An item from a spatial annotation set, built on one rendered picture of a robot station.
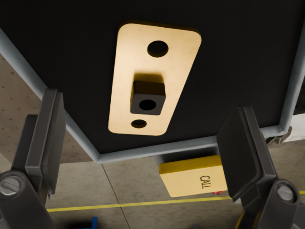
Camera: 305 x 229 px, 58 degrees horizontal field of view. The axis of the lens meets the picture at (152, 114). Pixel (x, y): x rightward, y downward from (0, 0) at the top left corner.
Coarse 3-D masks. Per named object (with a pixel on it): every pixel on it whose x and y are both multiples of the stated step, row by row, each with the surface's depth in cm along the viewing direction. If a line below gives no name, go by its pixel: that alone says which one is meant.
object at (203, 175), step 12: (216, 156) 24; (168, 168) 24; (180, 168) 24; (192, 168) 24; (204, 168) 24; (216, 168) 24; (168, 180) 25; (180, 180) 25; (192, 180) 26; (204, 180) 26; (216, 180) 26; (168, 192) 28; (180, 192) 28; (192, 192) 28; (204, 192) 28
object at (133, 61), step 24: (120, 24) 12; (144, 24) 12; (168, 24) 12; (120, 48) 13; (144, 48) 13; (168, 48) 13; (192, 48) 13; (120, 72) 14; (144, 72) 14; (168, 72) 14; (120, 96) 15; (144, 96) 14; (168, 96) 15; (120, 120) 17; (168, 120) 17
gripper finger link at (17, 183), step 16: (0, 176) 10; (16, 176) 10; (0, 192) 9; (16, 192) 9; (32, 192) 9; (0, 208) 9; (16, 208) 9; (32, 208) 9; (16, 224) 9; (32, 224) 9; (48, 224) 9
